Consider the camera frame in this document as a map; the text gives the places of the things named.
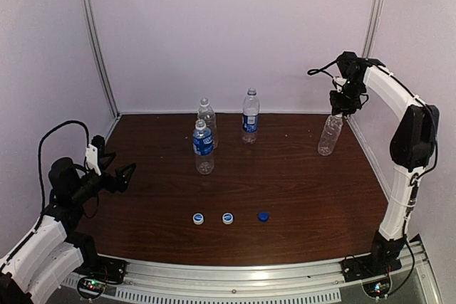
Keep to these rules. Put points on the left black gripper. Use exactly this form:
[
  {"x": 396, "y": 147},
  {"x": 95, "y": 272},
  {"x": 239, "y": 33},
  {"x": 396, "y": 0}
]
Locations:
[{"x": 107, "y": 177}]

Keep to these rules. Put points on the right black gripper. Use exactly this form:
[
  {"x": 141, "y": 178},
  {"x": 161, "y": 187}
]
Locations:
[{"x": 344, "y": 103}]

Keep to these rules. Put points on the blue label water bottle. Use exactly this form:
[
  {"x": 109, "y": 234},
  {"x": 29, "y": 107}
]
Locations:
[{"x": 202, "y": 142}]

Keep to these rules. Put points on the Pepsi bottle blue label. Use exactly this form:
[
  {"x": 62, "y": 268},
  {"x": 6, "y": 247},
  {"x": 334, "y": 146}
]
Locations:
[{"x": 250, "y": 116}]

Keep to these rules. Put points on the white Pocari cap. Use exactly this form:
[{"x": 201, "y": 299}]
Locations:
[
  {"x": 198, "y": 218},
  {"x": 228, "y": 218}
]

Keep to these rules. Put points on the clear bottle white cap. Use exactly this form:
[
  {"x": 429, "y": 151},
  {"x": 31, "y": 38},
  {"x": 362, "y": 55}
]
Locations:
[{"x": 206, "y": 113}]

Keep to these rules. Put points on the blue bottle cap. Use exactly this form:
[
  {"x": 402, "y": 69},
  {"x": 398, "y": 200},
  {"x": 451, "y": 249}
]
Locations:
[{"x": 263, "y": 216}]

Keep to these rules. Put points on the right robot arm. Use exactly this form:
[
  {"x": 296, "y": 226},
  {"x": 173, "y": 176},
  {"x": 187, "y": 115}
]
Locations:
[{"x": 411, "y": 148}]

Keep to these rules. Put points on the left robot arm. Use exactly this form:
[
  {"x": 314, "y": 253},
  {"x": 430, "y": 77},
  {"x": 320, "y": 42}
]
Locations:
[{"x": 53, "y": 249}]

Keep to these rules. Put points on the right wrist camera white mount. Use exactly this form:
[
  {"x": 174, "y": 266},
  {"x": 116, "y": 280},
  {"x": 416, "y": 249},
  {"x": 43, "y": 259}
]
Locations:
[{"x": 339, "y": 83}]

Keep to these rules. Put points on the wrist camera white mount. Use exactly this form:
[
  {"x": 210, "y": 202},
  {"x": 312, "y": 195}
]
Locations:
[
  {"x": 94, "y": 153},
  {"x": 339, "y": 83}
]

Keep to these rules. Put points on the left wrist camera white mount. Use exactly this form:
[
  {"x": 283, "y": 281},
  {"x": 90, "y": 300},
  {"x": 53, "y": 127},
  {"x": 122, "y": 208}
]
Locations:
[{"x": 94, "y": 153}]

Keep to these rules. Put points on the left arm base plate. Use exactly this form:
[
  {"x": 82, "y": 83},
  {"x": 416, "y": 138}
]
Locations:
[{"x": 92, "y": 282}]

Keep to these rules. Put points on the aluminium front rail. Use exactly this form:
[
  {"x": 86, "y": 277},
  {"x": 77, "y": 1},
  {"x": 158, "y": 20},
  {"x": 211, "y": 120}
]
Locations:
[{"x": 314, "y": 282}]

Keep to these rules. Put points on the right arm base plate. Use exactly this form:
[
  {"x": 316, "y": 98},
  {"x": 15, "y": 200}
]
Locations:
[{"x": 376, "y": 281}]

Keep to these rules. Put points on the left aluminium frame post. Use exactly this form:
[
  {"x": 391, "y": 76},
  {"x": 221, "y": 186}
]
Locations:
[{"x": 98, "y": 56}]

